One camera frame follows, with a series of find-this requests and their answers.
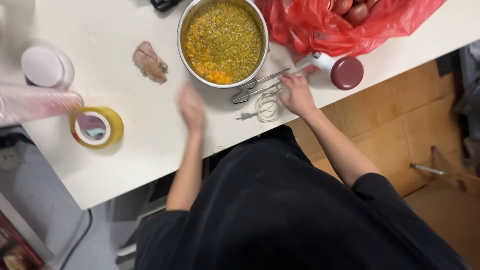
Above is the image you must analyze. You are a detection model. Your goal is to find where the person's left hand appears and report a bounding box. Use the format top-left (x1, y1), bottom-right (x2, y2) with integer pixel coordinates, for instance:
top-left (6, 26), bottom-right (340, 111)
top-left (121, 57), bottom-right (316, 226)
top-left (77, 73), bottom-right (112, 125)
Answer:
top-left (176, 81), bottom-right (206, 133)

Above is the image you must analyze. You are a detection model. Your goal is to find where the person's right hand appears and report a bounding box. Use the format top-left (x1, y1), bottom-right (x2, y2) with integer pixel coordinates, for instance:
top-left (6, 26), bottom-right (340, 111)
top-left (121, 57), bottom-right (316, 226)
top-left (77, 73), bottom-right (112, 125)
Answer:
top-left (278, 73), bottom-right (319, 120)

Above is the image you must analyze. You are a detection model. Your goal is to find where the metal mixer beater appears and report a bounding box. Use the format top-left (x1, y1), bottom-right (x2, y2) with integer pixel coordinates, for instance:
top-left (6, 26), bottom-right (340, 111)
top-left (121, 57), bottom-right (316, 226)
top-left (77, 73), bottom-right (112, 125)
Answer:
top-left (230, 83), bottom-right (283, 105)
top-left (238, 68), bottom-right (292, 91)

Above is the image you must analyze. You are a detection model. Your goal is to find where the white hand mixer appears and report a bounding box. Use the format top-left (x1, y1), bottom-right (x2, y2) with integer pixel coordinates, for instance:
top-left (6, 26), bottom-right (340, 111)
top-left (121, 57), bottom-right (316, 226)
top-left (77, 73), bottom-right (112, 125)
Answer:
top-left (295, 52), bottom-right (365, 91)

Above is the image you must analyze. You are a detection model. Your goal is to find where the steel pot of passion fruit pulp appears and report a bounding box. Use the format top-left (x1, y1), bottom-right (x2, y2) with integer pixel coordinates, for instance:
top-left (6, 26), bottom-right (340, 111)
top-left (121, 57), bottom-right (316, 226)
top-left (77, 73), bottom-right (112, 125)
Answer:
top-left (177, 0), bottom-right (269, 89)

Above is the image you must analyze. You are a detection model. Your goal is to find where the red plastic bag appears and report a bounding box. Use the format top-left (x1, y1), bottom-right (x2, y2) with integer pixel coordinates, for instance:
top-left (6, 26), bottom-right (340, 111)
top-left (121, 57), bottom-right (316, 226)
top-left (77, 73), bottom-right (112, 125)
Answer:
top-left (255, 0), bottom-right (448, 58)

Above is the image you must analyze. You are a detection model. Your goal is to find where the yellow tape roll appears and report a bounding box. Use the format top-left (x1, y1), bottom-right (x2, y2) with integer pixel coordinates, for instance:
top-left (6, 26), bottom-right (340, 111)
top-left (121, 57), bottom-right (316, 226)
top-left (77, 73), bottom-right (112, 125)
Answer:
top-left (70, 106), bottom-right (125, 150)

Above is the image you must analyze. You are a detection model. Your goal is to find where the heap of purple passion fruits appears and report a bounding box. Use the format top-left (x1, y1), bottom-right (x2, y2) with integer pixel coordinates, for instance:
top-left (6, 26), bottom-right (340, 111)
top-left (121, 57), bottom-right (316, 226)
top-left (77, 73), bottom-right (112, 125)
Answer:
top-left (327, 0), bottom-right (380, 28)

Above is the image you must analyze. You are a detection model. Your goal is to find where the person's black shirt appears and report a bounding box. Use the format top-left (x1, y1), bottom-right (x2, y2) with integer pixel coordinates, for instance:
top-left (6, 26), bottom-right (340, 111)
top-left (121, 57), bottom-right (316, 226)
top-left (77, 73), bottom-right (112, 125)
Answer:
top-left (134, 125), bottom-right (469, 270)

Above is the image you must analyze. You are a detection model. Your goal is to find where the white round lidded container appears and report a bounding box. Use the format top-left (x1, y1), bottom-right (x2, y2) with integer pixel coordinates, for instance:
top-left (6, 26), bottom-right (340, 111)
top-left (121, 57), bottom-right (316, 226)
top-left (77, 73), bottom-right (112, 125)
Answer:
top-left (20, 45), bottom-right (75, 90)

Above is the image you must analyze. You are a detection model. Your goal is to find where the stack of clear plastic cups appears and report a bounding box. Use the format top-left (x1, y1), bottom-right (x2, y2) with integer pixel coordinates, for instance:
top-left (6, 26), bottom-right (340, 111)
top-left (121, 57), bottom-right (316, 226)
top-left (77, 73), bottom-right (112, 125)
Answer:
top-left (0, 83), bottom-right (85, 127)

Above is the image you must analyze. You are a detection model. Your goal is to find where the metal stool leg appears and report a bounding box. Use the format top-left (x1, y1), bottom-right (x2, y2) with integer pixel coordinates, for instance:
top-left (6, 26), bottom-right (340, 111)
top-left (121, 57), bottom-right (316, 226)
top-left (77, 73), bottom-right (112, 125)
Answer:
top-left (409, 163), bottom-right (449, 177)

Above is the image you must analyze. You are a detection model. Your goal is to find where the white power cord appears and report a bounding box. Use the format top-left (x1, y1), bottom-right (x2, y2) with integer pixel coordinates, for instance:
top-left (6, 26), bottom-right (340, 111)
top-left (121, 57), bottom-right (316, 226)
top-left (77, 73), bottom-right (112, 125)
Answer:
top-left (235, 83), bottom-right (288, 123)

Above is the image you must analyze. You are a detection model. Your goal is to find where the black floor cable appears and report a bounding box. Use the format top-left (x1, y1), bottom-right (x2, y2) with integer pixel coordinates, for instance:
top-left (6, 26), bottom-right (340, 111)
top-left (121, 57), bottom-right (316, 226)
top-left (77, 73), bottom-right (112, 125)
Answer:
top-left (59, 208), bottom-right (93, 270)

